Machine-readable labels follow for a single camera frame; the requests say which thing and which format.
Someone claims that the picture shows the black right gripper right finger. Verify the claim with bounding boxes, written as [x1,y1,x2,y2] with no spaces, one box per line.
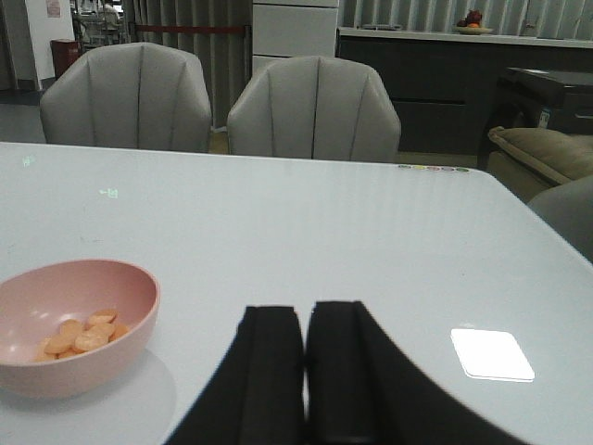
[306,301,520,444]

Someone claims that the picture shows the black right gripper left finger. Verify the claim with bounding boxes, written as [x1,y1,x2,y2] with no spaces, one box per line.
[167,306,305,444]

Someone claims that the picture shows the orange ham slices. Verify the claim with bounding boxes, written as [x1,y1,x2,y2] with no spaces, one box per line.
[33,308,131,362]

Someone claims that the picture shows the pink bowl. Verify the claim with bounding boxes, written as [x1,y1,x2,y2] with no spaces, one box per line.
[1,260,159,398]

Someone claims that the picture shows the right grey chair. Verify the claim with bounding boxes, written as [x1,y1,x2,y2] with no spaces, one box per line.
[227,56,401,163]

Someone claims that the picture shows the grey chair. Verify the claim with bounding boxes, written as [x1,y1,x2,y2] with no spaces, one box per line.
[227,56,401,163]
[40,43,212,153]

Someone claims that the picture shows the beige sofa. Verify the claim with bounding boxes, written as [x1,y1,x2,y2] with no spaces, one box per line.
[486,126,592,203]

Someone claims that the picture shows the dark kitchen counter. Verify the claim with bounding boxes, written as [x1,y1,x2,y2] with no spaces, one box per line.
[336,27,592,156]

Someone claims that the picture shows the left grey chair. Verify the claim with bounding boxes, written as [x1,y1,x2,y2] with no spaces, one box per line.
[40,43,212,153]

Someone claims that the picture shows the black appliance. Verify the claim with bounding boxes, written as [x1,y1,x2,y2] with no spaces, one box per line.
[489,68,592,134]

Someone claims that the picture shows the grey curtain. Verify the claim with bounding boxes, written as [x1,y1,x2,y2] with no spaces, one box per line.
[123,0,253,128]

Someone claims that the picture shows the fruit plate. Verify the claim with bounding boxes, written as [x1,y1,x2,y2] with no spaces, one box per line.
[453,9,493,35]

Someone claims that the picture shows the red barrier belt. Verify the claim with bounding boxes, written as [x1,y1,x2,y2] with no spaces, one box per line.
[134,24,247,35]

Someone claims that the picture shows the red trash bin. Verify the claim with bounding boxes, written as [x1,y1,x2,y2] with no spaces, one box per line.
[50,39,82,79]

